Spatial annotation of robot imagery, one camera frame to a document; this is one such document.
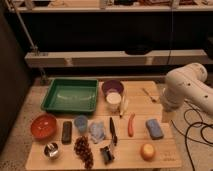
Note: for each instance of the yellow red apple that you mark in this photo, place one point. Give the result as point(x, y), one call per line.
point(147, 151)

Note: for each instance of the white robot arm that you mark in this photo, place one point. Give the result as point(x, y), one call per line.
point(187, 82)

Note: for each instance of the purple bowl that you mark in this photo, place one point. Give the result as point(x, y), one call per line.
point(112, 86)

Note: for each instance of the red bowl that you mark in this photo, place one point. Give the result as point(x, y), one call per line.
point(44, 126)

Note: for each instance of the small steel bowl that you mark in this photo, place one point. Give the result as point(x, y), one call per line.
point(51, 150)

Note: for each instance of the white cup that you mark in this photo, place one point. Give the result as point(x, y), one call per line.
point(113, 101)

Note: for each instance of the white marker pen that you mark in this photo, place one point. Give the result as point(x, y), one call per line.
point(123, 106)

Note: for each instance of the green plastic tray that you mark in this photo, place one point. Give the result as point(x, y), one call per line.
point(71, 96)

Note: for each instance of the orange carrot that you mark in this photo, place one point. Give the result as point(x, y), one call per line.
point(130, 125)

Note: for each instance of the blue plastic cup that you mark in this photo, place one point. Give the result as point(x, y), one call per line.
point(81, 123)

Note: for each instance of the small metal fork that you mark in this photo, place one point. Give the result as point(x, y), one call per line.
point(147, 93)

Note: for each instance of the dark object on shelf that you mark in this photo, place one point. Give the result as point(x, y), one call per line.
point(138, 49)

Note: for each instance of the blue sponge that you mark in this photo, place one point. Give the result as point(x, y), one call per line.
point(154, 129)

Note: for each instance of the bunch of dark grapes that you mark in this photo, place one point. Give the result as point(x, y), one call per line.
point(83, 150)

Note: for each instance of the dark brown bar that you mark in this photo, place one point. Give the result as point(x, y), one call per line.
point(66, 132)

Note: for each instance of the black binder clip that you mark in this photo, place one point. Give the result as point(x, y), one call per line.
point(107, 154)

